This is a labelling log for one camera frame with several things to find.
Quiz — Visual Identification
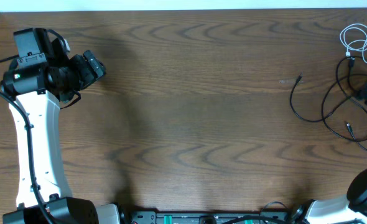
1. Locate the black usb cable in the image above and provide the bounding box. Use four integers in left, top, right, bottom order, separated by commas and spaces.
345, 57, 367, 155
289, 55, 367, 143

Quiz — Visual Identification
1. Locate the white usb cable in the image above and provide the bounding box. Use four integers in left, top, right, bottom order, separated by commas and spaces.
339, 23, 367, 65

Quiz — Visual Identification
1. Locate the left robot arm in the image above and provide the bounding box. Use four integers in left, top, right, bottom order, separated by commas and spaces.
0, 28, 121, 223

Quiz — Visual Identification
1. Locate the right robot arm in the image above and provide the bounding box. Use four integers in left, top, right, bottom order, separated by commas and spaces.
292, 84, 367, 223

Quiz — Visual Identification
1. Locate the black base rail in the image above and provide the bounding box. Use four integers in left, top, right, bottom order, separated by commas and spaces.
119, 205, 299, 224

